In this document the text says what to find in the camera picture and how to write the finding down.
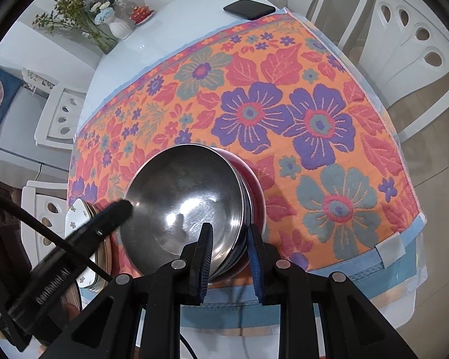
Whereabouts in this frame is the white vase with blue flowers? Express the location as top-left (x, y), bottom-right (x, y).
top-left (77, 0), bottom-right (134, 41)

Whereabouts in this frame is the red steel bowl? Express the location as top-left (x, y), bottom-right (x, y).
top-left (210, 147), bottom-right (267, 270)

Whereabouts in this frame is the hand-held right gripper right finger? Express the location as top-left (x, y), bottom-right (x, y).
top-left (247, 224), bottom-right (449, 359)

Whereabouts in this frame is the blue refrigerator cover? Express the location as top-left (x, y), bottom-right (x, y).
top-left (0, 65), bottom-right (25, 150)

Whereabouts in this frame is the small floral square plate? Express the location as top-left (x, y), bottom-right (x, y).
top-left (64, 197), bottom-right (115, 293)

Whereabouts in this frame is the glass vase with green stems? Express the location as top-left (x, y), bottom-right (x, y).
top-left (32, 0), bottom-right (118, 55)

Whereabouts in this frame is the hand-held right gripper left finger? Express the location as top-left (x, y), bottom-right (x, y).
top-left (41, 222), bottom-right (215, 359)

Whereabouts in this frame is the black smartphone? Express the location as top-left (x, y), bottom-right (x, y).
top-left (223, 0), bottom-right (275, 21)

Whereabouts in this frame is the dark carved wooden furniture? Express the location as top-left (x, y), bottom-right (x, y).
top-left (0, 179), bottom-right (34, 307)

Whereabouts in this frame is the large floral square plate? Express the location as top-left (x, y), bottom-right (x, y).
top-left (80, 265), bottom-right (115, 294)

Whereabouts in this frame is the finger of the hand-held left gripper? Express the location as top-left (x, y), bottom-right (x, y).
top-left (92, 199), bottom-right (134, 237)

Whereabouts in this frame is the thick black cable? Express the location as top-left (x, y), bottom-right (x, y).
top-left (0, 190), bottom-right (75, 255)

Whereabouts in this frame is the floral orange cloth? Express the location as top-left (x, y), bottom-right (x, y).
top-left (67, 10), bottom-right (427, 307)

